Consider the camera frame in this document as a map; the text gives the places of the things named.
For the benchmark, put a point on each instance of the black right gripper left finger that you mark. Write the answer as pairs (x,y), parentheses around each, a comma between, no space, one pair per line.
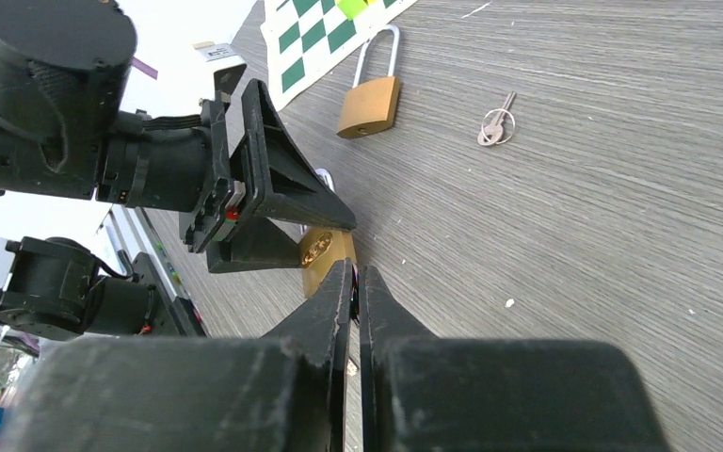
(284,391)

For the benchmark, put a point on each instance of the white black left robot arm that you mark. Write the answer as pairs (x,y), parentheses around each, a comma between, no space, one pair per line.
(64,66)

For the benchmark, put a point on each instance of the green white chessboard mat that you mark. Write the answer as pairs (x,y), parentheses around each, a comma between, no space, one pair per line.
(306,39)

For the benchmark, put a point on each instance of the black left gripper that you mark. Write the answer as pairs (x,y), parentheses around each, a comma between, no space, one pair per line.
(279,183)

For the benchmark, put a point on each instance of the brass padlock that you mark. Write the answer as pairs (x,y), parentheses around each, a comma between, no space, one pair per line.
(319,249)
(370,107)

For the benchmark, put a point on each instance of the green block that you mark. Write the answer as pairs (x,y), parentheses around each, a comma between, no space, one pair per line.
(352,8)

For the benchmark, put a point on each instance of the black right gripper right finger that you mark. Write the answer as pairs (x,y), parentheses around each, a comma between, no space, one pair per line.
(421,392)

